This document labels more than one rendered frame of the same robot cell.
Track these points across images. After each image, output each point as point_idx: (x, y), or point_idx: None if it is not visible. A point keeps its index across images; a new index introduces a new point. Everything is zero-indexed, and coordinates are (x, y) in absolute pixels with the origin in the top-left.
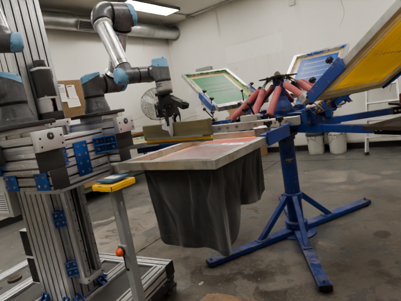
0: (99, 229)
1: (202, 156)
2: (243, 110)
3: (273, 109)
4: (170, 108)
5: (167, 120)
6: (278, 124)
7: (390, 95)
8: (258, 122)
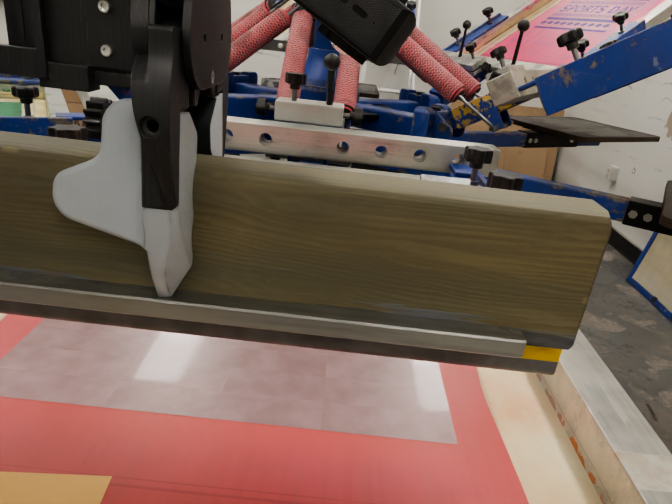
0: None
1: (302, 373)
2: (293, 78)
3: (356, 93)
4: (205, 11)
5: (174, 147)
6: (431, 163)
7: (393, 80)
8: (359, 139)
